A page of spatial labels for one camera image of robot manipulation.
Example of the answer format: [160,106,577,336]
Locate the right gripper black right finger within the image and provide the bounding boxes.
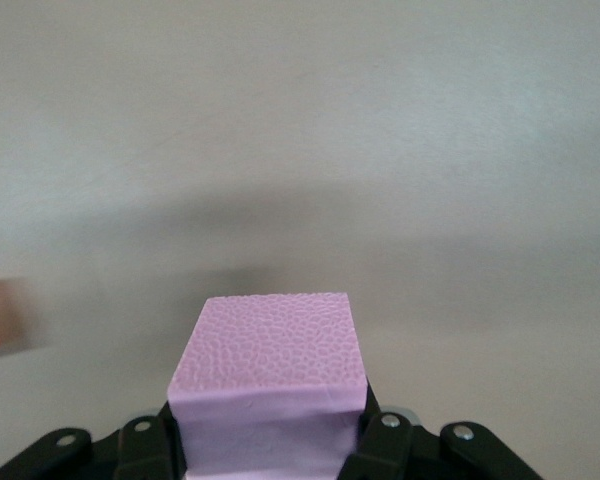
[337,384,414,480]

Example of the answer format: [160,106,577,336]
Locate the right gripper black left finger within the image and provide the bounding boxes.
[114,403,189,480]

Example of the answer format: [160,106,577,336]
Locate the pink foam cube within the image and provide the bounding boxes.
[166,290,370,480]

